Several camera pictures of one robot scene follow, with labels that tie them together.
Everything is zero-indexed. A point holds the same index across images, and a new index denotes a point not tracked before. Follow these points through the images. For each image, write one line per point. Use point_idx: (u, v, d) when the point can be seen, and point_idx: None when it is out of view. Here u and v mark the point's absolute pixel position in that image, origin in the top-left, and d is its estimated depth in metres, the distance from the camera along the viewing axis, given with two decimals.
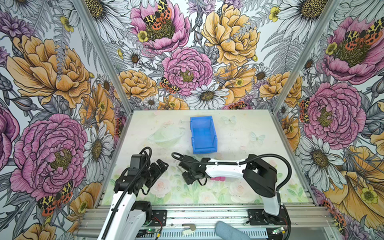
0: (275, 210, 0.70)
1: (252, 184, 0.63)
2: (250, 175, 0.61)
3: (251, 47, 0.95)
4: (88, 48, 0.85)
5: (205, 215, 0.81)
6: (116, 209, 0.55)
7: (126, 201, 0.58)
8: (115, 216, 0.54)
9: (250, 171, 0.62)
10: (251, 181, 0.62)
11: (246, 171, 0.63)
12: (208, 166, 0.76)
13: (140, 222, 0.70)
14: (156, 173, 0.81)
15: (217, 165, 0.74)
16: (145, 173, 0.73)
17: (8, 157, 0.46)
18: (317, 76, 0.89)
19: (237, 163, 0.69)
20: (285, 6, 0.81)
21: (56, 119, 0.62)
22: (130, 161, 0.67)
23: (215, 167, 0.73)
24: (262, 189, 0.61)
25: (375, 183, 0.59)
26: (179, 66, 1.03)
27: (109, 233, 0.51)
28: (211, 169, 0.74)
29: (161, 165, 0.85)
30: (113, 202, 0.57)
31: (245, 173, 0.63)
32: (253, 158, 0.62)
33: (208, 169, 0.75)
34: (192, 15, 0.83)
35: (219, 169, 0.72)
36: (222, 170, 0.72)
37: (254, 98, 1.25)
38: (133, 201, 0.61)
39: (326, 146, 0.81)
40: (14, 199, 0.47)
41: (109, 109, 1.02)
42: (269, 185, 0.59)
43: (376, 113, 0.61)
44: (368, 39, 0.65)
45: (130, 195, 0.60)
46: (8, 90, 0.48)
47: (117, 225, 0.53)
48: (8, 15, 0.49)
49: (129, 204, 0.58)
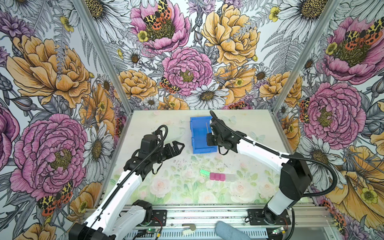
0: (278, 209, 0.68)
1: (284, 179, 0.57)
2: (289, 171, 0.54)
3: (251, 47, 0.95)
4: (88, 48, 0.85)
5: (206, 215, 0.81)
6: (121, 186, 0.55)
7: (132, 181, 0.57)
8: (118, 191, 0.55)
9: (291, 168, 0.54)
10: (285, 177, 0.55)
11: (286, 166, 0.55)
12: (242, 141, 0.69)
13: (139, 217, 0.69)
14: (169, 153, 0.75)
15: (253, 144, 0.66)
16: (155, 155, 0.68)
17: (8, 157, 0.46)
18: (317, 76, 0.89)
19: (278, 153, 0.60)
20: (285, 6, 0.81)
21: (56, 119, 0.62)
22: (142, 143, 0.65)
23: (250, 146, 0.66)
24: (289, 188, 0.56)
25: (375, 183, 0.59)
26: (179, 66, 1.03)
27: (109, 204, 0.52)
28: (245, 147, 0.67)
29: (175, 147, 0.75)
30: (120, 179, 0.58)
31: (284, 166, 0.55)
32: (300, 158, 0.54)
33: (242, 146, 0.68)
34: (192, 15, 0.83)
35: (254, 150, 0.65)
36: (257, 152, 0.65)
37: (254, 98, 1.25)
38: (139, 183, 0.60)
39: (326, 146, 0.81)
40: (14, 198, 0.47)
41: (109, 109, 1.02)
42: (299, 189, 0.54)
43: (376, 113, 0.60)
44: (368, 39, 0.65)
45: (137, 176, 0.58)
46: (8, 90, 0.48)
47: (118, 201, 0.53)
48: (8, 15, 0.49)
49: (134, 185, 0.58)
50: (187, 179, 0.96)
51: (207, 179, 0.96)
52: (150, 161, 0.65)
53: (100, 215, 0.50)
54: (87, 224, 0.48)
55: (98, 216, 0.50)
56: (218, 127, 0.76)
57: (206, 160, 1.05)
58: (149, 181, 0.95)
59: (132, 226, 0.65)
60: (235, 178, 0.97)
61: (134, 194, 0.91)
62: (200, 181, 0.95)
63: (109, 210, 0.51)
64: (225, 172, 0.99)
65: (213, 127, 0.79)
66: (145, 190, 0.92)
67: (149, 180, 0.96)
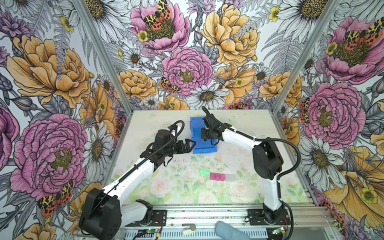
0: (272, 203, 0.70)
1: (256, 159, 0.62)
2: (260, 151, 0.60)
3: (251, 47, 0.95)
4: (88, 48, 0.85)
5: (206, 215, 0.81)
6: (137, 167, 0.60)
7: (146, 166, 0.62)
8: (134, 172, 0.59)
9: (262, 149, 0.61)
10: (256, 156, 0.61)
11: (257, 147, 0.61)
12: (226, 130, 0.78)
13: (140, 214, 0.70)
14: (181, 150, 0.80)
15: (234, 132, 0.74)
16: (167, 149, 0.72)
17: (8, 157, 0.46)
18: (317, 77, 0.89)
19: (252, 138, 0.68)
20: (285, 6, 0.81)
21: (56, 119, 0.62)
22: (156, 137, 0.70)
23: (231, 133, 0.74)
24: (261, 168, 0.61)
25: (375, 183, 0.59)
26: (179, 66, 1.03)
27: (125, 179, 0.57)
28: (228, 134, 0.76)
29: (186, 145, 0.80)
30: (136, 162, 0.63)
31: (256, 147, 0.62)
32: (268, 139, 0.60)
33: (225, 133, 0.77)
34: (192, 15, 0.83)
35: (235, 136, 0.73)
36: (237, 138, 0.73)
37: (254, 98, 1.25)
38: (151, 171, 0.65)
39: (326, 146, 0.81)
40: (14, 199, 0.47)
41: (109, 109, 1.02)
42: (269, 168, 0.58)
43: (376, 113, 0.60)
44: (368, 39, 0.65)
45: (151, 164, 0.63)
46: (8, 90, 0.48)
47: (132, 180, 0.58)
48: (8, 15, 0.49)
49: (146, 171, 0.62)
50: (187, 179, 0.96)
51: (207, 179, 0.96)
52: (162, 155, 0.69)
53: (117, 186, 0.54)
54: (103, 191, 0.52)
55: (114, 186, 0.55)
56: (208, 120, 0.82)
57: (206, 160, 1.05)
58: (149, 181, 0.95)
59: (131, 220, 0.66)
60: (236, 178, 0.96)
61: (134, 194, 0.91)
62: (200, 181, 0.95)
63: (124, 184, 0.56)
64: (225, 172, 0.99)
65: (203, 119, 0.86)
66: (145, 190, 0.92)
67: (149, 180, 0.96)
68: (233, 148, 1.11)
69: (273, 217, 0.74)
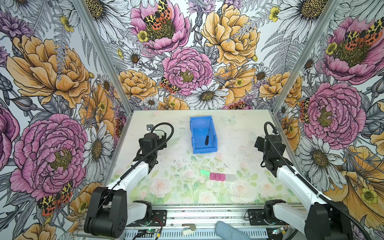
0: (279, 213, 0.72)
1: (311, 219, 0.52)
2: (318, 211, 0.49)
3: (251, 47, 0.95)
4: (88, 48, 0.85)
5: (206, 215, 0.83)
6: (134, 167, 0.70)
7: (142, 166, 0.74)
8: (132, 171, 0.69)
9: (324, 212, 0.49)
10: (313, 216, 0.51)
11: (318, 206, 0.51)
12: (284, 168, 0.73)
13: (140, 212, 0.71)
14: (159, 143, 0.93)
15: (293, 174, 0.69)
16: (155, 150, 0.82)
17: (8, 158, 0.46)
18: (317, 76, 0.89)
19: (317, 192, 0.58)
20: (285, 6, 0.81)
21: (56, 119, 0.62)
22: (144, 142, 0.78)
23: (289, 174, 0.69)
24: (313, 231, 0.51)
25: (375, 183, 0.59)
26: (179, 66, 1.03)
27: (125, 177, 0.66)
28: (285, 173, 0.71)
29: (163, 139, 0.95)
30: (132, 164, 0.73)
31: (317, 206, 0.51)
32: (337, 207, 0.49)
33: (282, 170, 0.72)
34: (192, 15, 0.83)
35: (292, 179, 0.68)
36: (294, 183, 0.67)
37: (254, 98, 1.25)
38: (145, 170, 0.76)
39: (326, 146, 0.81)
40: (14, 198, 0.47)
41: (109, 109, 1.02)
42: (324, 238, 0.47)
43: (376, 113, 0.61)
44: (368, 39, 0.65)
45: (146, 165, 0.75)
46: (8, 90, 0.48)
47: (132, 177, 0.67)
48: (8, 15, 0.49)
49: (142, 170, 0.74)
50: (187, 179, 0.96)
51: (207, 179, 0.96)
52: (153, 157, 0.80)
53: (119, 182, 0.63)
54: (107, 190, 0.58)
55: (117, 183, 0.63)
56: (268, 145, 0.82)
57: (206, 160, 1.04)
58: (149, 181, 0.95)
59: (133, 218, 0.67)
60: (235, 178, 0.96)
61: (134, 195, 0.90)
62: (200, 181, 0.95)
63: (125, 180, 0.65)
64: (225, 172, 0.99)
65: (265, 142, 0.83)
66: (145, 191, 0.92)
67: (149, 180, 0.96)
68: (233, 148, 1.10)
69: (271, 213, 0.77)
